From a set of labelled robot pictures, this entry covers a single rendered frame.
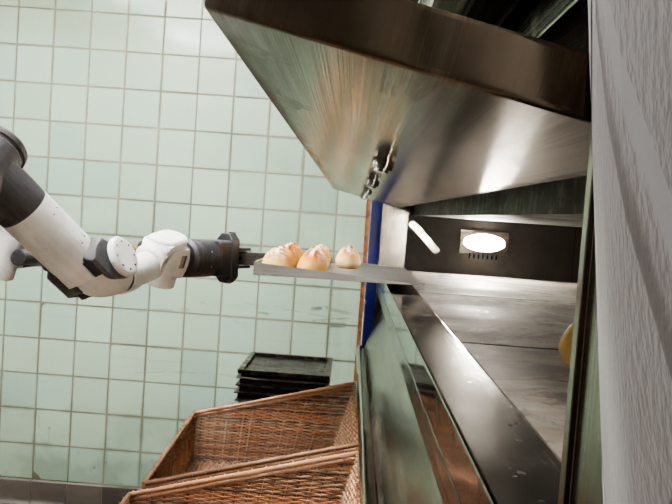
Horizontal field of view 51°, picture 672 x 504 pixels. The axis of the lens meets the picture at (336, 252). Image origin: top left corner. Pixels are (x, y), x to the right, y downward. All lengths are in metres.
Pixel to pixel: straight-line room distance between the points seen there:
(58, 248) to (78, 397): 2.04
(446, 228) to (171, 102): 1.46
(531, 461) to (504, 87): 0.27
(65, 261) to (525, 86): 1.09
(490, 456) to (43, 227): 0.94
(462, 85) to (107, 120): 2.92
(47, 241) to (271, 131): 1.85
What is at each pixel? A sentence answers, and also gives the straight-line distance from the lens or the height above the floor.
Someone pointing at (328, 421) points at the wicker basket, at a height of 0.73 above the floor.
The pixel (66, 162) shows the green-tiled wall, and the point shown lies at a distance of 3.21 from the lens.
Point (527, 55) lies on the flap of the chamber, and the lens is 0.28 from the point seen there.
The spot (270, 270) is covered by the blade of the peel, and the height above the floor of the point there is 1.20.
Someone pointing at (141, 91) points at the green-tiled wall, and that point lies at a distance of 3.14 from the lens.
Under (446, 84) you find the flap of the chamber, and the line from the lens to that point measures 0.29.
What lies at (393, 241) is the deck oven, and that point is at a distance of 2.07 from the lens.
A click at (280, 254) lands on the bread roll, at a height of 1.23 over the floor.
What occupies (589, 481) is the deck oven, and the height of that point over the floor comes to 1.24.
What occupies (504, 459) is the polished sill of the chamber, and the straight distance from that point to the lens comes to 0.48.
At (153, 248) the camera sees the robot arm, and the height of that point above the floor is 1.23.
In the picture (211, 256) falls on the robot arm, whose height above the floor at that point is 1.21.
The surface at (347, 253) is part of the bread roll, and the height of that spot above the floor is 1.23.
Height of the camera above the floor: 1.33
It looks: 3 degrees down
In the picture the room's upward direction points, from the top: 4 degrees clockwise
